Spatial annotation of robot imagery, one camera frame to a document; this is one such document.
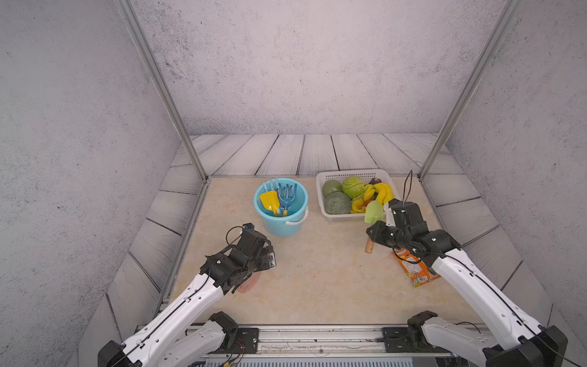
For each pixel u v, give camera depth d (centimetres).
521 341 38
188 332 57
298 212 85
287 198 96
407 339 72
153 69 82
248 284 84
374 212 80
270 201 94
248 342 73
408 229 56
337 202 96
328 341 74
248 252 57
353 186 99
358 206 102
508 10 70
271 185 94
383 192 97
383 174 110
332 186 105
